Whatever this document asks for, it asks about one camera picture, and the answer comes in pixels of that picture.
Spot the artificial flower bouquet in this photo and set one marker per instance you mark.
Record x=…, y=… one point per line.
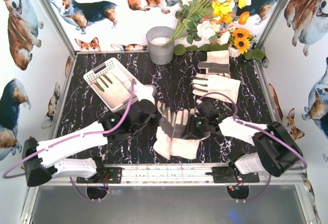
x=220, y=22

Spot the left black base bracket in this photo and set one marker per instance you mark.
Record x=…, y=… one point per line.
x=110, y=175

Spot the white grey glove back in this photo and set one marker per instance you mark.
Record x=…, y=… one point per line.
x=217, y=63

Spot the white plastic storage basket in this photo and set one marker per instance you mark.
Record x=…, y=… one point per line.
x=114, y=66

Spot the white glove grey palm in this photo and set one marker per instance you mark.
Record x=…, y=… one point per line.
x=164, y=131

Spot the right black base bracket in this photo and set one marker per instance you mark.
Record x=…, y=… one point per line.
x=231, y=175

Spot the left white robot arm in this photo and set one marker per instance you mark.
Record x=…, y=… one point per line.
x=46, y=160

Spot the black base bracket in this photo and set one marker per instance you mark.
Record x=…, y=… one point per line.
x=231, y=175
x=110, y=175

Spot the white glove long cuff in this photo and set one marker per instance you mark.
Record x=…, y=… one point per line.
x=113, y=92

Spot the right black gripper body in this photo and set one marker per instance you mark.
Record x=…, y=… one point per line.
x=192, y=125

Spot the aluminium front rail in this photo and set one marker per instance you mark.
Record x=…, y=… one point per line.
x=148, y=174

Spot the grey metal bucket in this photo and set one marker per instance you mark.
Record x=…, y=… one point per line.
x=160, y=44

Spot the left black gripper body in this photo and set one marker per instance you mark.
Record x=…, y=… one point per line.
x=147, y=115

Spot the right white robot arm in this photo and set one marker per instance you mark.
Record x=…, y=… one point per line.
x=275, y=153

